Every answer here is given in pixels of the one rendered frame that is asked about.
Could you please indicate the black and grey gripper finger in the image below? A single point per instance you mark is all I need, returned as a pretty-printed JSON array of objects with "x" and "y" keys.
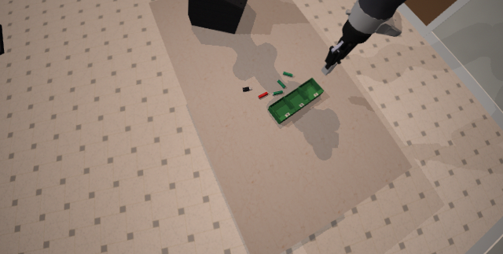
[
  {"x": 332, "y": 57},
  {"x": 344, "y": 55}
]

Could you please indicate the green three-compartment bin rack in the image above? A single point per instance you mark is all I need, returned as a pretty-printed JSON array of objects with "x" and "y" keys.
[{"x": 282, "y": 109}]

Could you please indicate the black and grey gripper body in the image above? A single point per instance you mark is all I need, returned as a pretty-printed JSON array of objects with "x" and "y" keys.
[{"x": 350, "y": 34}]

